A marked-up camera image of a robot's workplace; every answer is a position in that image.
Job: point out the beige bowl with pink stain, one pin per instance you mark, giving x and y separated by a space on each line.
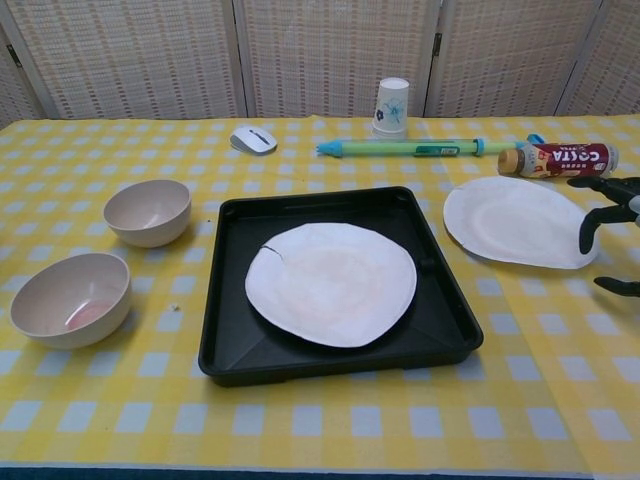
70 300

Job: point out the white computer mouse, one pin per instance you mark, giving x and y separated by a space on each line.
252 140

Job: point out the green blue hand pump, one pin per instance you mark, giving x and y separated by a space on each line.
380 148

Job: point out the woven folding screen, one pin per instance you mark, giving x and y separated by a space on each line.
150 55

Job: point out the black square plastic tray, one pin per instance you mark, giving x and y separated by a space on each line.
440 320

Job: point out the Costa coffee bottle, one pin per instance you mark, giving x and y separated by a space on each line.
565 159

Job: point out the white paper cup blue flower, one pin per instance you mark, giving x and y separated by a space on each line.
391 110

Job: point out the yellow white checkered tablecloth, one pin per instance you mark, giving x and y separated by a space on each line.
125 400

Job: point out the white paper plate cracked rim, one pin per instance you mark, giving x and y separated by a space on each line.
330 285

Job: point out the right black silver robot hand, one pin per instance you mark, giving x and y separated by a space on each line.
622 216

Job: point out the white paper plate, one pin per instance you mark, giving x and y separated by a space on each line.
515 220

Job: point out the plain beige bowl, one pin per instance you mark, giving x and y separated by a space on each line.
147 212

